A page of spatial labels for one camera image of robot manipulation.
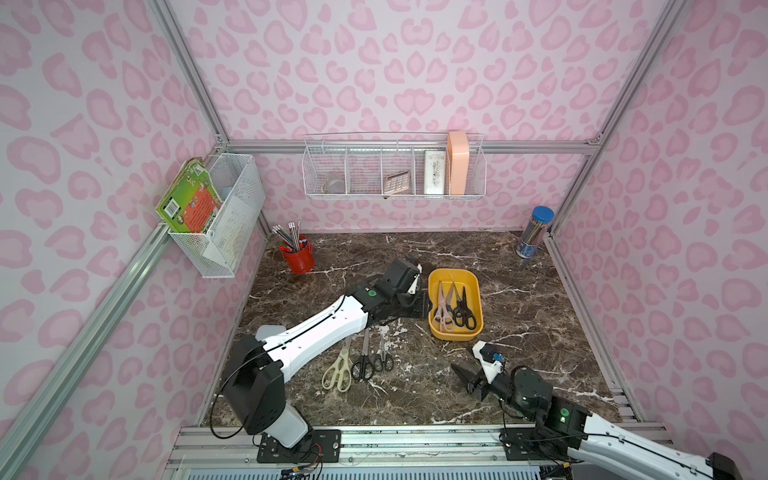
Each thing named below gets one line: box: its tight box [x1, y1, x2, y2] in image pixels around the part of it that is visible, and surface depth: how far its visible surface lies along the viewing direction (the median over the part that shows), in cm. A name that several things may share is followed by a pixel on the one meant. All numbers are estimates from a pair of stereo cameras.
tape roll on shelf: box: [321, 179, 345, 194], surface depth 97 cm
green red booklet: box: [155, 157, 223, 234], surface depth 73 cm
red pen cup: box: [279, 242, 315, 275], surface depth 108 cm
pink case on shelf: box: [448, 132, 470, 195], surface depth 86 cm
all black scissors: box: [454, 286, 476, 330], surface depth 97 cm
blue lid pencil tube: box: [515, 206, 555, 259], surface depth 103 cm
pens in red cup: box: [272, 220, 301, 252], surface depth 106 cm
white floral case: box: [424, 150, 446, 195], surface depth 94 cm
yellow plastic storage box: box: [428, 268, 484, 341], surface depth 102 cm
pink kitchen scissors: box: [432, 280, 455, 333], surface depth 95 cm
